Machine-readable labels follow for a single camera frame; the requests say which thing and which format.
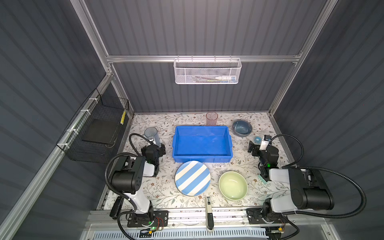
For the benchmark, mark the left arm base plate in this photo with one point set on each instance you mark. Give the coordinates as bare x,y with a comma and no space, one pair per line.
155,219

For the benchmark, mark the black pad in basket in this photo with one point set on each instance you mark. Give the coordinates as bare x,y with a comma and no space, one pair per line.
101,132

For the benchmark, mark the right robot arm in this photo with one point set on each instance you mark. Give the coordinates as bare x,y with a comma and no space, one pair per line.
308,188

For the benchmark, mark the blue white striped plate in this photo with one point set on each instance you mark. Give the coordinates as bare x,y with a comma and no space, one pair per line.
192,178

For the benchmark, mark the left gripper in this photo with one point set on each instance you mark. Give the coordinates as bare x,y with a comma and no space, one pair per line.
154,149

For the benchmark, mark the yellow tag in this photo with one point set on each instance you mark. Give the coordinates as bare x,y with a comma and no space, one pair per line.
123,117

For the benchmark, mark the black wire basket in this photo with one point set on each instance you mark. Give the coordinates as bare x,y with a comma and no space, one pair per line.
102,107

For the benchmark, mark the grey blue bowl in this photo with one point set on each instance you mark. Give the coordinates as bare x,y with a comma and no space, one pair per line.
242,128

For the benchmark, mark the pink plastic cup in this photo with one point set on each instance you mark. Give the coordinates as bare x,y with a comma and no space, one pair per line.
211,119

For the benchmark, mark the black white handheld device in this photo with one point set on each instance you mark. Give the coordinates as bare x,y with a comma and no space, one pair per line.
209,215

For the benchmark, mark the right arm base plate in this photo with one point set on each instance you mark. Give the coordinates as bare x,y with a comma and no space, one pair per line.
260,216

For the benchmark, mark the light green bowl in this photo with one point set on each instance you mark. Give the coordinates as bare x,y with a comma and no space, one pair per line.
233,186

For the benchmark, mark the blue plastic bin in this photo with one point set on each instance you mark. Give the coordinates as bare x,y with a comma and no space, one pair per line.
205,144

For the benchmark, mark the clear blue plastic cup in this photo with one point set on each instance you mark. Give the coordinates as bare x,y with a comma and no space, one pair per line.
152,135

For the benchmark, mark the white wire mesh basket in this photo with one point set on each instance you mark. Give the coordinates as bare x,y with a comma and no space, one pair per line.
207,71

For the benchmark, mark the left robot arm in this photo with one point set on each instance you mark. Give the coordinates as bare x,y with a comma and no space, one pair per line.
127,181

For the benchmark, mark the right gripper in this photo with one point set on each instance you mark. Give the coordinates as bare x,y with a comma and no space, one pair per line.
256,149

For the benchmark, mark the floral table mat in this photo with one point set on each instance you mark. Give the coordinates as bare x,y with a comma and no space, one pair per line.
162,191

